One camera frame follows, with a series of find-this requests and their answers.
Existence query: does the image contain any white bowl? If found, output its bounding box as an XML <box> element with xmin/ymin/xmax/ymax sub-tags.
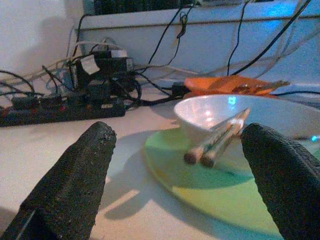
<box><xmin>173</xmin><ymin>94</ymin><xmax>320</xmax><ymax>141</ymax></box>

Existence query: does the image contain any black power strip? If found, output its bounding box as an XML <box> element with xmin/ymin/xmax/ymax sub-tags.
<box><xmin>0</xmin><ymin>98</ymin><xmax>126</xmax><ymax>128</ymax></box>

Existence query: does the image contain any black adapter with white label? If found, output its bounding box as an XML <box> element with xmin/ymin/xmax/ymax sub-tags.
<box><xmin>74</xmin><ymin>48</ymin><xmax>135</xmax><ymax>83</ymax></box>

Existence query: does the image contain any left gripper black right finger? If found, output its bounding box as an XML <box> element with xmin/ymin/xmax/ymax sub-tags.
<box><xmin>240</xmin><ymin>122</ymin><xmax>320</xmax><ymax>240</ymax></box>

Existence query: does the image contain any small metal utensil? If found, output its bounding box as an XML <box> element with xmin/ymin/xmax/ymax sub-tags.
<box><xmin>249</xmin><ymin>79</ymin><xmax>291</xmax><ymax>91</ymax></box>

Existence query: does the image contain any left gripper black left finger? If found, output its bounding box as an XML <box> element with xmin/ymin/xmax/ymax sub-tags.
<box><xmin>0</xmin><ymin>121</ymin><xmax>118</xmax><ymax>240</ymax></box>

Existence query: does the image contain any small black plug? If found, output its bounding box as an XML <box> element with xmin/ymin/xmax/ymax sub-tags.
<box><xmin>171</xmin><ymin>81</ymin><xmax>189</xmax><ymax>98</ymax></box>

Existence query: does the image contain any orange bowl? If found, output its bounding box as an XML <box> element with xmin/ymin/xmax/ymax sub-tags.
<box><xmin>183</xmin><ymin>74</ymin><xmax>278</xmax><ymax>98</ymax></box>

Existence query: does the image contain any black cable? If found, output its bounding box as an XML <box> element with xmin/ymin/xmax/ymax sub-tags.
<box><xmin>226</xmin><ymin>0</ymin><xmax>251</xmax><ymax>76</ymax></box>
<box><xmin>231</xmin><ymin>0</ymin><xmax>313</xmax><ymax>76</ymax></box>
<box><xmin>138</xmin><ymin>3</ymin><xmax>198</xmax><ymax>75</ymax></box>
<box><xmin>0</xmin><ymin>69</ymin><xmax>36</xmax><ymax>97</ymax></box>

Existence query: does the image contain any green plate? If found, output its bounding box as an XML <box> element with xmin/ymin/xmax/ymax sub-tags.
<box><xmin>143</xmin><ymin>127</ymin><xmax>320</xmax><ymax>240</ymax></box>

